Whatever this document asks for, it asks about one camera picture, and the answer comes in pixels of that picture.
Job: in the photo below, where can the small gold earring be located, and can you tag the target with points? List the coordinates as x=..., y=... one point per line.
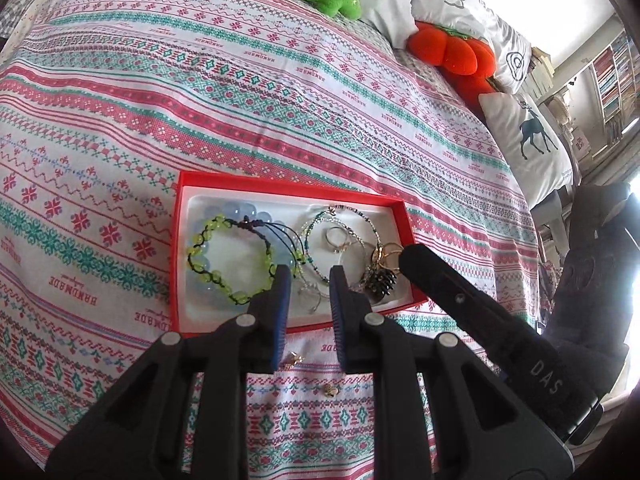
x=295, y=358
x=329, y=390

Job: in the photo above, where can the white deer print pillow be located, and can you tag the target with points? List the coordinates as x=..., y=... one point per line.
x=530, y=145

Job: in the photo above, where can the printed patterned blanket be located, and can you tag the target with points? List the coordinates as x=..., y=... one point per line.
x=150, y=85

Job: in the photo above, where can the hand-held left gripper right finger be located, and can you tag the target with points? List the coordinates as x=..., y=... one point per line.
x=340, y=310

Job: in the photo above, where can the stack of books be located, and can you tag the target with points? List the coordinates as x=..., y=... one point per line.
x=542, y=70

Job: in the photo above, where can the white pillow with line print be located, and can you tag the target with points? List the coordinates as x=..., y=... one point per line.
x=465, y=5

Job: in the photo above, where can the red tomato plush toy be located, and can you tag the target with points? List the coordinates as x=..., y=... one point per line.
x=450, y=52

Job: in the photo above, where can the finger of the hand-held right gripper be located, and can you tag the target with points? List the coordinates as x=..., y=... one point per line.
x=450, y=295

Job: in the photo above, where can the plain white pillow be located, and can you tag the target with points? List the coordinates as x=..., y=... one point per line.
x=390, y=0

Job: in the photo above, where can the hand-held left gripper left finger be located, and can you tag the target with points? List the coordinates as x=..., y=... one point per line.
x=281, y=310

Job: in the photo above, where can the black hair claw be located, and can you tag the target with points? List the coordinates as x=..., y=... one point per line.
x=382, y=285

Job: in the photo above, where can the bookshelf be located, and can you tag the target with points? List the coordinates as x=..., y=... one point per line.
x=612, y=80

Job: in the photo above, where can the grey checkered sheet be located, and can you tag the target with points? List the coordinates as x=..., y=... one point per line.
x=15, y=7

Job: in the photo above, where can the silver hook earrings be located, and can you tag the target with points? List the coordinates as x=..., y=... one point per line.
x=309, y=294

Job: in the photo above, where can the red jewelry box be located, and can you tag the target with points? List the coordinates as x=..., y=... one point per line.
x=175, y=260

